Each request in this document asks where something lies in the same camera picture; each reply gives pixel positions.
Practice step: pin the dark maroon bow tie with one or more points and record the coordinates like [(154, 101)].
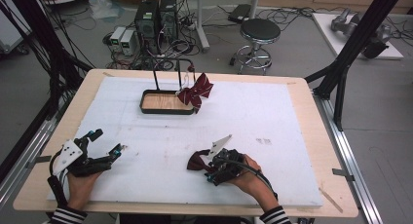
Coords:
[(196, 162)]

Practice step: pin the person's right hand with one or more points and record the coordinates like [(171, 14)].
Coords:
[(251, 183)]

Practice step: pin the black round stool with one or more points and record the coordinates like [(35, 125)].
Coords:
[(259, 29)]

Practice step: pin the black computer tower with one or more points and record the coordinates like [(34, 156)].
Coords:
[(168, 18), (147, 22)]

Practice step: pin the aluminium rail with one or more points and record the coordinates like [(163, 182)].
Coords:
[(352, 159), (22, 159)]

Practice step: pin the flat black box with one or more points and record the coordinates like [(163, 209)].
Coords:
[(240, 13)]

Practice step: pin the white foam mat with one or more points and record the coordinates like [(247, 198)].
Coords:
[(246, 120)]

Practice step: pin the thin wooden stick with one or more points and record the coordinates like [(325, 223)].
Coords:
[(331, 200)]

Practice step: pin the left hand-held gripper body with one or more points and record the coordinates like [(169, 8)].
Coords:
[(81, 164)]

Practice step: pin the black metal rig frame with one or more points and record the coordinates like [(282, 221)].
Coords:
[(357, 39), (35, 32)]

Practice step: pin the clear plastic bag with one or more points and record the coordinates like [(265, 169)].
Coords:
[(105, 8)]

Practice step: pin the red striped bow tie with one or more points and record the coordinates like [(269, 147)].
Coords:
[(198, 91)]

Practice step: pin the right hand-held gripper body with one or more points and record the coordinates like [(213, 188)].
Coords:
[(230, 167)]

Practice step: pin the person's left hand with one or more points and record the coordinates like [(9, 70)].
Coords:
[(79, 190)]

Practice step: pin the white power supply unit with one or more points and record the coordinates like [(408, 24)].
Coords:
[(117, 37), (128, 42)]

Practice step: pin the grey metal bracket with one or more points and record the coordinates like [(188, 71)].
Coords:
[(342, 174), (40, 159)]

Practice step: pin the black tray with wooden bottom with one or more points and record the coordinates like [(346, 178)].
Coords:
[(162, 102)]

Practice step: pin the black metal hanger rack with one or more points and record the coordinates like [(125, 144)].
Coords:
[(156, 74)]

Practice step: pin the white floor board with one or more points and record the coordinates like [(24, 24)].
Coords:
[(328, 29)]

